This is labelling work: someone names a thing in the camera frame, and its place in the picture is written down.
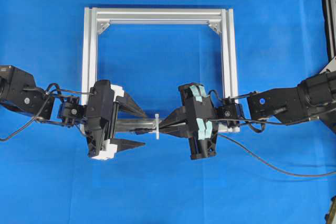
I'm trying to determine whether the black stand at right edge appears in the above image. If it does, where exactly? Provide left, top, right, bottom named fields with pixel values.
left=321, top=0, right=335, bottom=73

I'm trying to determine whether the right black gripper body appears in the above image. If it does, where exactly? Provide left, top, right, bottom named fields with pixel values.
left=178, top=83, right=218, bottom=160

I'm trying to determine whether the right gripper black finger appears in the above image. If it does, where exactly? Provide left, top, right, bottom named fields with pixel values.
left=160, top=106, right=186, bottom=129
left=160, top=124, right=190, bottom=138

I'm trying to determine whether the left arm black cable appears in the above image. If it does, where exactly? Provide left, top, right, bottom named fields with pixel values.
left=0, top=83, right=95, bottom=142

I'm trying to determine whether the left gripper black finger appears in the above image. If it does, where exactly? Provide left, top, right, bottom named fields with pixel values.
left=111, top=138, right=145, bottom=153
left=115, top=92, right=148, bottom=118

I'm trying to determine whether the black wire with plug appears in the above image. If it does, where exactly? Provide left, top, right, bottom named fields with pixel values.
left=133, top=118, right=336, bottom=178

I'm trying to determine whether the white string loop holder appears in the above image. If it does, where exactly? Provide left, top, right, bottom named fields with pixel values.
left=155, top=113, right=160, bottom=140

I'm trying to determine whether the aluminium extrusion frame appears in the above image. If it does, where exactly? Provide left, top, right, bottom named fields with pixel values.
left=81, top=7, right=238, bottom=120

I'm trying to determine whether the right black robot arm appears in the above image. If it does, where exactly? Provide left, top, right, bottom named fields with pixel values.
left=159, top=71, right=335, bottom=160

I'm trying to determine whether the left black and white gripper body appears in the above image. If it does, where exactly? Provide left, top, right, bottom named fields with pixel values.
left=85, top=80, right=124, bottom=161

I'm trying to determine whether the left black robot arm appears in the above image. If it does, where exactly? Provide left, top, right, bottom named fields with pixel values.
left=1, top=65, right=146, bottom=161

